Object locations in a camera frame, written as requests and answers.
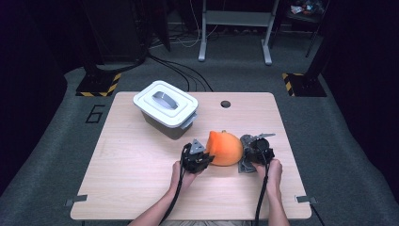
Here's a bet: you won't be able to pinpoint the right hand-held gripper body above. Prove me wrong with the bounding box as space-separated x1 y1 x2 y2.
245 133 277 166

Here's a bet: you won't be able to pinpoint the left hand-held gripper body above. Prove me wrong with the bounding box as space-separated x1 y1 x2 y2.
181 138 211 174

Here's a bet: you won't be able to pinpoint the orange plush toy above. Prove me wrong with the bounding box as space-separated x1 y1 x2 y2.
205 130 245 168

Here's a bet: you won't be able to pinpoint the white lid with grey handle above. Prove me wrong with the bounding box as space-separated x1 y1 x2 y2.
133 80 200 129

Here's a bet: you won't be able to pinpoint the person's left hand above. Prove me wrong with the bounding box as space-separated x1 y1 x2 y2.
170 161 203 191

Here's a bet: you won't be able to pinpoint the person's right hand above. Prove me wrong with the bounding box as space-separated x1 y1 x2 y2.
253 158 283 195

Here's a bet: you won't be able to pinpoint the person's light clothing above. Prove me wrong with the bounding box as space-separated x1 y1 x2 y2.
163 220 252 226

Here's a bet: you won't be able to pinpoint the black stand base striped edge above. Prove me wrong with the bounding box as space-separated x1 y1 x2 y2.
74 73 122 98
281 73 327 98

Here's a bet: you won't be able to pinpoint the colourful clutter on dark shelf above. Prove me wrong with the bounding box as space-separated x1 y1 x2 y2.
290 0 326 17

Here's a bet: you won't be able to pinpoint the dark cabinet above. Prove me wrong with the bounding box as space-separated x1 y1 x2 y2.
82 0 149 64

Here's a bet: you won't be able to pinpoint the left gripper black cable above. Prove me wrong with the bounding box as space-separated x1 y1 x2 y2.
158 142 193 226

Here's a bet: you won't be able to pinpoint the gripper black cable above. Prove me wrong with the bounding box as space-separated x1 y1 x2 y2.
158 142 193 226
253 147 271 226

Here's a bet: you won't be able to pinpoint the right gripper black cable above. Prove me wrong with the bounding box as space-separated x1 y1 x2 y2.
253 147 271 226

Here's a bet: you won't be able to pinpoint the black floor cables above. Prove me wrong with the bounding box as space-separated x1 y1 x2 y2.
146 53 215 93

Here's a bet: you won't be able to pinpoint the white floor cable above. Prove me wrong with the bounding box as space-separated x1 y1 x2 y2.
150 0 220 50

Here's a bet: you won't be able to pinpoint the white metal desk frame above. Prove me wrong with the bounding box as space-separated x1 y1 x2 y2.
198 0 280 66

